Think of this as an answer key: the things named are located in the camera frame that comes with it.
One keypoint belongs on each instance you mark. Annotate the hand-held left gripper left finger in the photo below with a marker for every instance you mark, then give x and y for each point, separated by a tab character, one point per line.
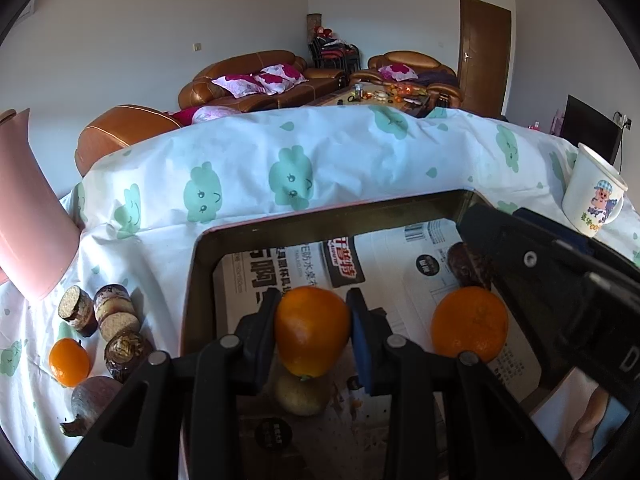
260	327

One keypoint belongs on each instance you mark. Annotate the purple round fruit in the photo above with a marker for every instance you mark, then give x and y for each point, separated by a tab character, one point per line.
95	402

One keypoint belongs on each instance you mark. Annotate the wooden coffee table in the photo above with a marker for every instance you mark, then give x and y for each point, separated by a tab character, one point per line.
370	97

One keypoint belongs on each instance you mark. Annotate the white cartoon cup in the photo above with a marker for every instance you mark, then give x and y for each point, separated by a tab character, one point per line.
592	195

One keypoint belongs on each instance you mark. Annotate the long brown leather sofa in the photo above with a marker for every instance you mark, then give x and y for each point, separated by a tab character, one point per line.
300	91

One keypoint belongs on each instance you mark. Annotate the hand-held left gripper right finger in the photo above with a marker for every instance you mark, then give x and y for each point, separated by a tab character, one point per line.
362	342

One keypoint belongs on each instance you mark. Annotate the pink electric kettle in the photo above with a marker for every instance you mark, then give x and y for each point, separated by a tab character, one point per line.
30	210

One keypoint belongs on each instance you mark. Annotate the brown wooden door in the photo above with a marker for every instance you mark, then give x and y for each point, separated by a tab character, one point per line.
485	55

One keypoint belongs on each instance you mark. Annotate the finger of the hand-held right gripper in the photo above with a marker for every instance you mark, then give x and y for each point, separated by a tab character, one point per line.
560	232
515	250

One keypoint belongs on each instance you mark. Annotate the brown kiwi fruit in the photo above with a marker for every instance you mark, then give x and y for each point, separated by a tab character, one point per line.
302	396

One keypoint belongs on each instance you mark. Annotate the orange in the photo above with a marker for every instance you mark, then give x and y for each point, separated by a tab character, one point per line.
470	322
312	327
69	362

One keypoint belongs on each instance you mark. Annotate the brown leather armchair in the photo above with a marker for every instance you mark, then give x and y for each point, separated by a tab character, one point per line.
125	132
440	67

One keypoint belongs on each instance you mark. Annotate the pink flower pillow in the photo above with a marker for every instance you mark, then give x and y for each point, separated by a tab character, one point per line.
397	71
239	85
280	78

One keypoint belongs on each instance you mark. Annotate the black television screen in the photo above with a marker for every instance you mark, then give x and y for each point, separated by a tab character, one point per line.
587	127

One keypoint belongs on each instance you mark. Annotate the wall power socket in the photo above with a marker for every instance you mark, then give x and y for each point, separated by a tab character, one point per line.
625	120

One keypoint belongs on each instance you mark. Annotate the person's right hand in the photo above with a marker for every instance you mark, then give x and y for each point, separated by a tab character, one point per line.
587	430

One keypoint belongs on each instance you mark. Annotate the purple cloth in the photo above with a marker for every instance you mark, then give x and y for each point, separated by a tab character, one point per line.
435	79

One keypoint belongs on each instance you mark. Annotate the wicker tube stand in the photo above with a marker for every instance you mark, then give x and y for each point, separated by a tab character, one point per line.
314	22

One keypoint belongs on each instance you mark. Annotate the pink metal tin box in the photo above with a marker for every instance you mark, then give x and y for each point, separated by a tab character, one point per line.
350	215

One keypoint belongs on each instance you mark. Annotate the newspaper liner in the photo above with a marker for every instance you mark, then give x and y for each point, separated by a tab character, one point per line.
390	262

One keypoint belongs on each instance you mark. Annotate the stack of dark chairs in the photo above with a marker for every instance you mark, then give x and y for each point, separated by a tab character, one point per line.
335	55

